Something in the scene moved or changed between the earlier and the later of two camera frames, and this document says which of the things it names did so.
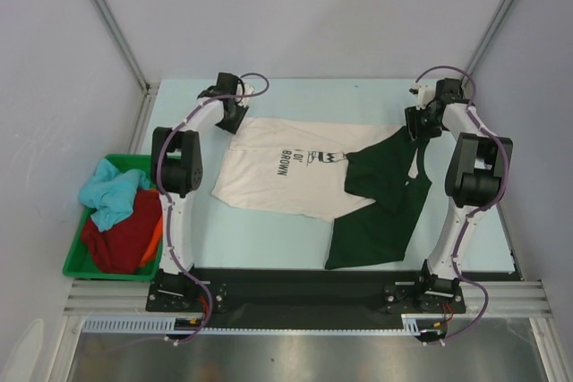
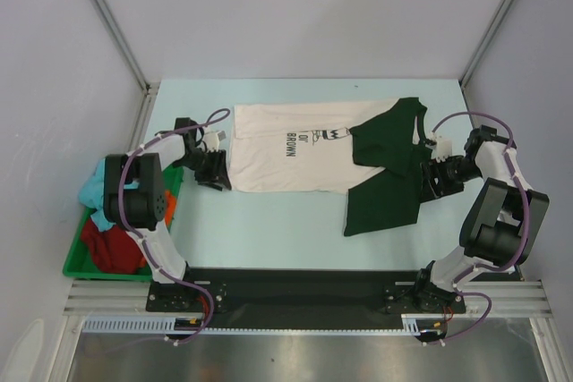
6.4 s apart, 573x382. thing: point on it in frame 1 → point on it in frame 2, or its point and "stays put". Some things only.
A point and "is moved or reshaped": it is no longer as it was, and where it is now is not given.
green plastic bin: x=78 y=264 stays put
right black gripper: x=416 y=125 → x=435 y=178
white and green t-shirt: x=365 y=180 is moved or reshaped
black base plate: x=255 y=292 stays put
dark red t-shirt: x=121 y=250 stays put
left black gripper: x=233 y=126 → x=216 y=176
